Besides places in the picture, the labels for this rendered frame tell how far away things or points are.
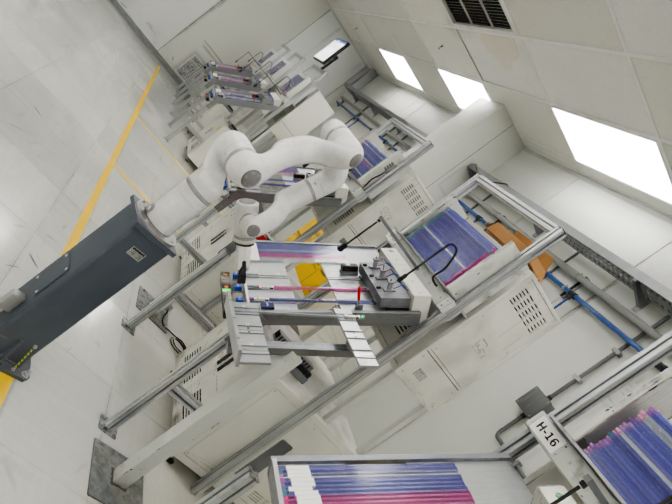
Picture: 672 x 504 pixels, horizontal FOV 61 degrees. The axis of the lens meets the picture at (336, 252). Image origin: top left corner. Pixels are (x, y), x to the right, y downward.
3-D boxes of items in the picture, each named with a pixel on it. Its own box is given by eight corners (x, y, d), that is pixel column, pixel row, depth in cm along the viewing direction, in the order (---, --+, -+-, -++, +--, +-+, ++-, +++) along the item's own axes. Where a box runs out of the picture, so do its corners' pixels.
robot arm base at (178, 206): (137, 222, 179) (183, 187, 177) (132, 192, 193) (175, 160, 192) (177, 256, 191) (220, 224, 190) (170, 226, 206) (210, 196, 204)
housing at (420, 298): (407, 325, 237) (414, 295, 231) (375, 273, 280) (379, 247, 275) (425, 325, 239) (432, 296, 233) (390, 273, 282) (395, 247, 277)
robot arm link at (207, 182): (192, 193, 182) (251, 149, 181) (176, 159, 193) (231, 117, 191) (213, 212, 192) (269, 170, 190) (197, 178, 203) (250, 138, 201)
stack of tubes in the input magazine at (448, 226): (444, 284, 234) (498, 246, 232) (404, 236, 279) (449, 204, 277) (458, 304, 240) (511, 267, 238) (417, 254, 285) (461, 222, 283)
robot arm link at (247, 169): (217, 168, 194) (233, 198, 185) (218, 139, 186) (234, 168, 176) (345, 147, 215) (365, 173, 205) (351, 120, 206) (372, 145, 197)
